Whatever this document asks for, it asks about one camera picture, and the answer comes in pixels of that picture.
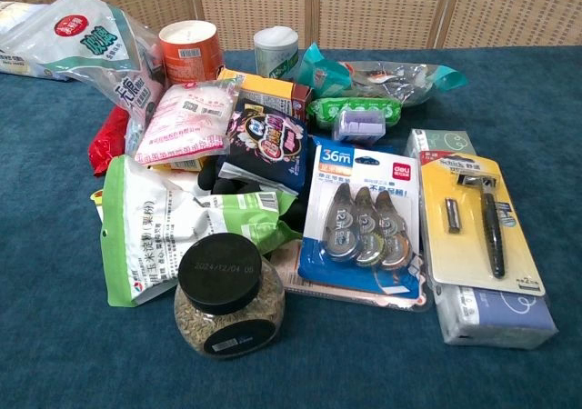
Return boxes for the green white starch bag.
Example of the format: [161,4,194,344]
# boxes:
[93,154,304,309]

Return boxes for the blue tablecloth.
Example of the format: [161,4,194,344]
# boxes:
[0,45,582,409]

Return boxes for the yellow green packet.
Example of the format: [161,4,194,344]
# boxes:
[89,154,213,210]

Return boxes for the green white round canister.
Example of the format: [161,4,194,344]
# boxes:
[253,25,300,81]

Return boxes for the teal clear snack bag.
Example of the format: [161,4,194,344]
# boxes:
[297,43,469,108]

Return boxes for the black purple pad pack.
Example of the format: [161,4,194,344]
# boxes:
[216,99,310,196]

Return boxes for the blue white tissue pack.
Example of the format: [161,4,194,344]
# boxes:
[431,281,559,350]

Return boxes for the yellow razor blister pack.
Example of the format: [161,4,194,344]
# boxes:
[418,152,547,297]

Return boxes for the red bag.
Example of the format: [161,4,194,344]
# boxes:
[87,105,132,177]

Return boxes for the pink and white bag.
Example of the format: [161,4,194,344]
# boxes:
[134,79,240,167]

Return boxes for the yellow and brown carton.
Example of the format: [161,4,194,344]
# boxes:
[216,66,314,122]

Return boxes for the clear bag with green label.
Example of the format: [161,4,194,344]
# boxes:
[25,0,167,155]

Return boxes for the pale green tissue pack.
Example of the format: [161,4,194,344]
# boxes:
[404,128,477,160]

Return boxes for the blue correction tape pack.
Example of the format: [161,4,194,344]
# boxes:
[297,135,422,301]

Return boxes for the orange canister with white lid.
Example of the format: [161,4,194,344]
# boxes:
[157,20,225,86]

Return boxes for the green wrapped pack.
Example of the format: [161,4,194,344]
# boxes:
[305,95,404,128]

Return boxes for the black gloves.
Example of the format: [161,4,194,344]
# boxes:
[197,156,310,240]

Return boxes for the glass jar with black lid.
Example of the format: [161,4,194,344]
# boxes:
[174,232,286,360]

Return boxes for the small clear purple box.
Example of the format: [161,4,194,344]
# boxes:
[331,106,387,145]

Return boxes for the woven folding screen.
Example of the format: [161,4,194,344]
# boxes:
[0,0,582,52]

